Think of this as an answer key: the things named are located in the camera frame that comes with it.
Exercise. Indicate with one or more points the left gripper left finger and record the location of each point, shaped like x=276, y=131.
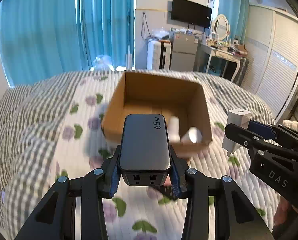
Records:
x=73, y=208

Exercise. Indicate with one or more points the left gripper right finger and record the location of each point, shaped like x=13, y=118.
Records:
x=234, y=215

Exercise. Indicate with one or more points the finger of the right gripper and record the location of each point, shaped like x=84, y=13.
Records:
x=251, y=140
x=282, y=135

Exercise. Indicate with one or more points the white cube USB charger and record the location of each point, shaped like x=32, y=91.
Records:
x=237, y=120

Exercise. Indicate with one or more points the black 65W charger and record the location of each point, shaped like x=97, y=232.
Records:
x=144, y=156

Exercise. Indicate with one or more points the person's right hand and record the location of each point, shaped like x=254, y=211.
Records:
x=285, y=214

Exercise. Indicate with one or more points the white cylinder in box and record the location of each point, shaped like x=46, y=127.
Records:
x=192, y=136

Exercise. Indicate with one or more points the white bottle in box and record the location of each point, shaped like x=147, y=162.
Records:
x=173, y=129

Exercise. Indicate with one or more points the black remote control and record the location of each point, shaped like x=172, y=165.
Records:
x=166, y=189

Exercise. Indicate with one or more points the white dressing table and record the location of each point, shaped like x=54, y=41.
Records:
x=217, y=62

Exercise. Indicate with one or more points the white louvered wardrobe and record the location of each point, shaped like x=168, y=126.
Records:
x=271, y=39

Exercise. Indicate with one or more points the floral quilted bedspread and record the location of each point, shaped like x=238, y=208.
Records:
x=52, y=129

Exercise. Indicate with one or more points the brown cardboard box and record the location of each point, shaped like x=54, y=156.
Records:
x=169, y=94

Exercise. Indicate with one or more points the small grey refrigerator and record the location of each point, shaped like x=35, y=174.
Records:
x=184, y=49

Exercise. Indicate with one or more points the oval vanity mirror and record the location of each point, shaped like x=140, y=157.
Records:
x=220, y=27

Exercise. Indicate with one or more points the white suitcase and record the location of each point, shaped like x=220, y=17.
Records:
x=158, y=54

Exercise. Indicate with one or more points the blue curtain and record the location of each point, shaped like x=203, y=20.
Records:
x=43, y=38

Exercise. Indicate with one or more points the black wall television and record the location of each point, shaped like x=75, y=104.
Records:
x=191, y=12

